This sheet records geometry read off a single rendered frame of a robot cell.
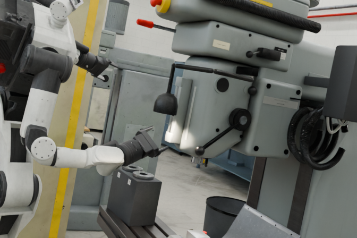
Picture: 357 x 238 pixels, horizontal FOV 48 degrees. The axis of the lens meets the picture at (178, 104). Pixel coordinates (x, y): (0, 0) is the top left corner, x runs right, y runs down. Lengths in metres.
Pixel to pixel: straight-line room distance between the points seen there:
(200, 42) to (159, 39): 9.93
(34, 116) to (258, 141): 0.73
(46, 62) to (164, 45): 9.87
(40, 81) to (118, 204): 0.66
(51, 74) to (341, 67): 0.90
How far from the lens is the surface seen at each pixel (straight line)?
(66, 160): 1.44
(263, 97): 1.32
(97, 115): 9.77
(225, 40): 1.22
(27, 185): 1.72
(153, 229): 1.72
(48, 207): 3.11
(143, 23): 1.33
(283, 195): 1.59
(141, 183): 1.65
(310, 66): 1.46
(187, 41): 1.29
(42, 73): 1.40
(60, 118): 2.95
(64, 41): 1.53
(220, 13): 1.20
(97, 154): 1.45
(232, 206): 3.67
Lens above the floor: 1.53
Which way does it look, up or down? 3 degrees down
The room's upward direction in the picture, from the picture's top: 11 degrees clockwise
